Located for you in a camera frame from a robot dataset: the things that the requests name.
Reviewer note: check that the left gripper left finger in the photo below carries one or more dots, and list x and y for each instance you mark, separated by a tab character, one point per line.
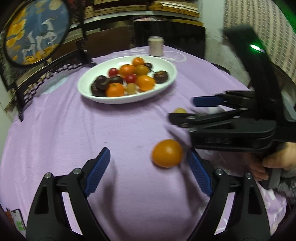
79	184

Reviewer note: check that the red cherry tomato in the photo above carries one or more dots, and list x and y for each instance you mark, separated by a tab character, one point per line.
131	78
112	72

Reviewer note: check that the small orange tangerine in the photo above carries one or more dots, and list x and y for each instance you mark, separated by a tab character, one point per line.
137	61

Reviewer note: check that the right hand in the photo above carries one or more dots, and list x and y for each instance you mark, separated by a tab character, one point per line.
283	159

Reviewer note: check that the dark mangosteen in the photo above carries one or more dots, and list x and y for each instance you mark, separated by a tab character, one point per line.
102	82
115	79
96	91

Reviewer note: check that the wooden shelf with boxes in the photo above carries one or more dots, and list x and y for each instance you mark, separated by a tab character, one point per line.
101	10

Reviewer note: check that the brown passion fruit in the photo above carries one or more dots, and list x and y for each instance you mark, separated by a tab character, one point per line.
161	77

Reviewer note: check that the white oval plate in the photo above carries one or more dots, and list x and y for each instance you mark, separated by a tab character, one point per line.
85	82

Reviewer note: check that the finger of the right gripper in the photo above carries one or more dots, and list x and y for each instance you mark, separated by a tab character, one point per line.
231	99
243	118

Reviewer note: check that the smooth orange fruit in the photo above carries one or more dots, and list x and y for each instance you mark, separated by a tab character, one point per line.
167	154

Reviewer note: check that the purple tablecloth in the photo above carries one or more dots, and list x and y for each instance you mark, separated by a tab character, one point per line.
135	199

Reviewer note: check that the dark mangosteen on plate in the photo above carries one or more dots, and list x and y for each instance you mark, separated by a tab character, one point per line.
96	91

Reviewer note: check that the dark cherry with stem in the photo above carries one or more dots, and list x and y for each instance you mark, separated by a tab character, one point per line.
149	66

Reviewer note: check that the deer painting screen stand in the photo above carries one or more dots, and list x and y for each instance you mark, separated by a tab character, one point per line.
31	33

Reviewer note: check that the small tan longan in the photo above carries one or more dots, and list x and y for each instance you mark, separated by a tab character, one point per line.
131	88

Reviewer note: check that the yellow orange fruit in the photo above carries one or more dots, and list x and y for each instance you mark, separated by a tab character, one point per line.
141	70

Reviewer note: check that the tan longan on cloth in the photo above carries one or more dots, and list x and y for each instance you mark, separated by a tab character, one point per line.
180	110

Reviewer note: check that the pink beverage can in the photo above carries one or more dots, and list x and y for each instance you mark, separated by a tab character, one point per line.
156	46

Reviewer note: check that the ribbed orange tangerine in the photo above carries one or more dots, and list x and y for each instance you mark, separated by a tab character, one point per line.
126	70

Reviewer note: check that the striped hanging cloth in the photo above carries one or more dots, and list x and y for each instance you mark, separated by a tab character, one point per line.
270	25

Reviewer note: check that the black round stool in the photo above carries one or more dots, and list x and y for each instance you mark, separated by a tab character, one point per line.
221	68

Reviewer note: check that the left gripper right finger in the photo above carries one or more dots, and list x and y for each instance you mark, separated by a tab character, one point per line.
216	184

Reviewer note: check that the orange tangerine on plate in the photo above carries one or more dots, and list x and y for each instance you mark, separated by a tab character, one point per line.
115	90

